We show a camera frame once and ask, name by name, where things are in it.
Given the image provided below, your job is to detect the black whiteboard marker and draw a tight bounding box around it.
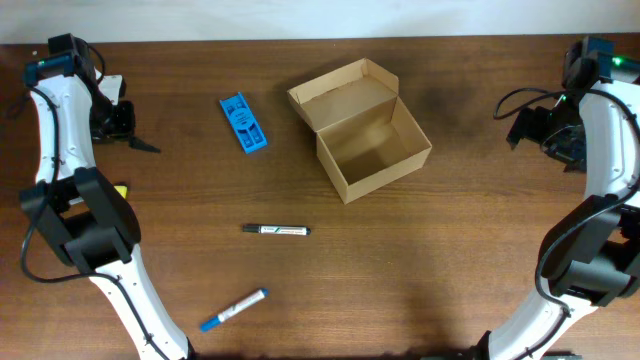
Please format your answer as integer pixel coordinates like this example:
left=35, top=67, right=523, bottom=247
left=242, top=224, right=311, bottom=236

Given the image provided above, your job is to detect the blue whiteboard duster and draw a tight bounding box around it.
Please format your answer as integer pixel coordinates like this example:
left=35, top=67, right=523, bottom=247
left=219, top=92, right=268, bottom=154

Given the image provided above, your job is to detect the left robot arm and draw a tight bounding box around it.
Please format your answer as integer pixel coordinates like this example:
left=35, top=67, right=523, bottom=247
left=19, top=34, right=196, bottom=359

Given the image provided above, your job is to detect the yellow highlighter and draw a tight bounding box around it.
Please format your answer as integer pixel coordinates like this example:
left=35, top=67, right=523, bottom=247
left=69, top=185, right=128, bottom=206

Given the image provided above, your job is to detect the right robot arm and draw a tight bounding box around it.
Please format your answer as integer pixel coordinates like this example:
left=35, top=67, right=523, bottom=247
left=443, top=36, right=639, bottom=360

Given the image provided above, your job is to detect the blue whiteboard marker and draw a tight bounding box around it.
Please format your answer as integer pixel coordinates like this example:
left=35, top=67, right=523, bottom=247
left=199, top=288, right=269, bottom=332

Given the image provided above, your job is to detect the right black cable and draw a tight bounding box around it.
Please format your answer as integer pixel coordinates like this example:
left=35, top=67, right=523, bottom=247
left=492, top=86, right=581, bottom=121

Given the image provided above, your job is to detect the cardboard box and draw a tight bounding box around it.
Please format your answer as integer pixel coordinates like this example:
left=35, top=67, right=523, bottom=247
left=287, top=58, right=432, bottom=204

